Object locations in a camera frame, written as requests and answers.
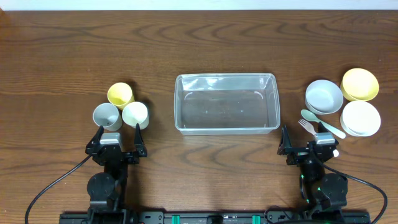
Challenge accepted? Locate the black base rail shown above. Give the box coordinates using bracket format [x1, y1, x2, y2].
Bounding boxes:
[59, 210, 371, 224]

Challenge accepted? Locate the pale green plastic spoon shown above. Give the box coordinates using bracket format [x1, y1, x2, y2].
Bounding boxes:
[301, 110, 346, 139]

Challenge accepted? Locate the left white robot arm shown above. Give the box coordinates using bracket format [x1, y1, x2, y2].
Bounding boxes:
[85, 124, 147, 223]

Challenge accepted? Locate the white plastic cup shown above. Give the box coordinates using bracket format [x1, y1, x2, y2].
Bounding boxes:
[122, 101, 149, 130]

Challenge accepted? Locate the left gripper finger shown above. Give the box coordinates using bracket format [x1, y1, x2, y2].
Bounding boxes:
[134, 123, 145, 152]
[88, 126, 104, 149]

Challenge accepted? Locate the yellow plastic bowl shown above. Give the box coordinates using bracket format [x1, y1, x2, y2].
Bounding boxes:
[340, 68, 379, 101]

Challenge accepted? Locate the yellow plastic cup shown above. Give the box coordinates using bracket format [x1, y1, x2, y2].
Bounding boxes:
[107, 82, 135, 110]

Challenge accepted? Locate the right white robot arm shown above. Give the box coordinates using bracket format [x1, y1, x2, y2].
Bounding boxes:
[277, 124, 348, 223]

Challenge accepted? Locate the grey plastic cup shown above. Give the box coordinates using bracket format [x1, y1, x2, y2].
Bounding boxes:
[93, 103, 123, 131]

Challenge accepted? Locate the white plastic bowl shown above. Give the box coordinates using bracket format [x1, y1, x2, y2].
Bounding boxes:
[340, 101, 381, 137]

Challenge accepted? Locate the clear plastic storage box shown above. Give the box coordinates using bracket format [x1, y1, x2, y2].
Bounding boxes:
[174, 73, 280, 135]

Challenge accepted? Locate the grey plastic bowl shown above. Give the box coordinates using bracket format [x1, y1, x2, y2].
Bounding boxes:
[305, 80, 344, 115]

